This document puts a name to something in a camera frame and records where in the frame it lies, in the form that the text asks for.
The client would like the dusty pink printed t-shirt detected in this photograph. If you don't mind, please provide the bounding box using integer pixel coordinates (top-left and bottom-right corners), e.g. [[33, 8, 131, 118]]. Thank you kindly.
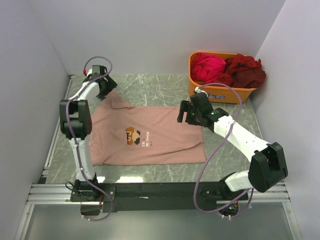
[[89, 90, 206, 166]]

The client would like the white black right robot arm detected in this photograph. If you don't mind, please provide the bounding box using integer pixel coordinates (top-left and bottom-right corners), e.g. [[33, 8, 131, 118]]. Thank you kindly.
[[177, 100, 288, 200]]

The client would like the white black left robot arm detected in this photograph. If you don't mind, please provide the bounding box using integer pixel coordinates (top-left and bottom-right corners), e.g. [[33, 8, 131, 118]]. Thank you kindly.
[[59, 73, 117, 201]]

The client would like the orange plastic laundry basket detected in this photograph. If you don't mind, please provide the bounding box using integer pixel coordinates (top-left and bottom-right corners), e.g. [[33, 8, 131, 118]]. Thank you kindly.
[[187, 51, 258, 105]]

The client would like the bright pink crumpled t-shirt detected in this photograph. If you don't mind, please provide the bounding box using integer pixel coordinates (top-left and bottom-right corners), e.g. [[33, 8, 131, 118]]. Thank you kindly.
[[190, 52, 226, 84]]

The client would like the dark red crumpled t-shirt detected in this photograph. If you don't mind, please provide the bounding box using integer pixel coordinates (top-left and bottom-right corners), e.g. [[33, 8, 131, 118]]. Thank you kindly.
[[215, 53, 266, 89]]

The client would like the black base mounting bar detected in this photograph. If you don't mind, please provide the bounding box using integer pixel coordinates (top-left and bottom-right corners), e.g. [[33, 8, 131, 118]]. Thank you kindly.
[[70, 181, 249, 215]]

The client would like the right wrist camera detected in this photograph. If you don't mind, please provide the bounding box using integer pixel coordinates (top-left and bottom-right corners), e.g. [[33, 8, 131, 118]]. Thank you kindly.
[[190, 92, 213, 114]]

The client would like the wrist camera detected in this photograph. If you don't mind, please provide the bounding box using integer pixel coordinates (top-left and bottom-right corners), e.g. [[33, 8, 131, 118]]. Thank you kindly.
[[190, 92, 213, 114], [83, 65, 107, 80]]

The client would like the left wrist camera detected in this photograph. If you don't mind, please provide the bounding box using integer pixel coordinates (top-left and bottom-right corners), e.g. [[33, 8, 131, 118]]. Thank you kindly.
[[83, 65, 107, 80]]

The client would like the aluminium extrusion rail frame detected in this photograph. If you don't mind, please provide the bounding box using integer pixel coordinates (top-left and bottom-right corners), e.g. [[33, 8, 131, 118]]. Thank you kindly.
[[14, 73, 302, 240]]

